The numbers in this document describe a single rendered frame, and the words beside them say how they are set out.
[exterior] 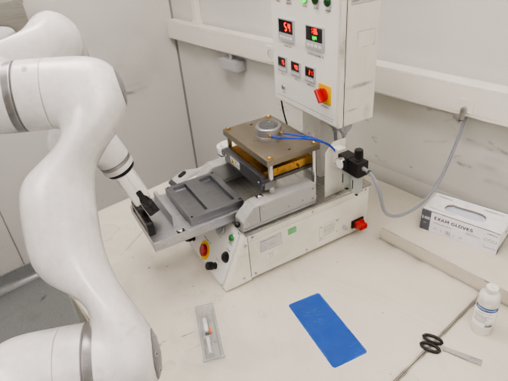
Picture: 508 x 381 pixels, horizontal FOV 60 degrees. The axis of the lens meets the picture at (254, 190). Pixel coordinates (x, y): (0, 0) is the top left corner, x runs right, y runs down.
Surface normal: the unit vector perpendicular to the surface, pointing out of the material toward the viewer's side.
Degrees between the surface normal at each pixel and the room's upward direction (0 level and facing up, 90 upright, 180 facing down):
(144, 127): 90
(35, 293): 0
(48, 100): 81
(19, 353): 6
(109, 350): 44
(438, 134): 90
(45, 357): 21
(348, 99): 90
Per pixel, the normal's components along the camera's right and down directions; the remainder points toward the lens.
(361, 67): 0.50, 0.43
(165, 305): -0.07, -0.84
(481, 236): -0.65, 0.44
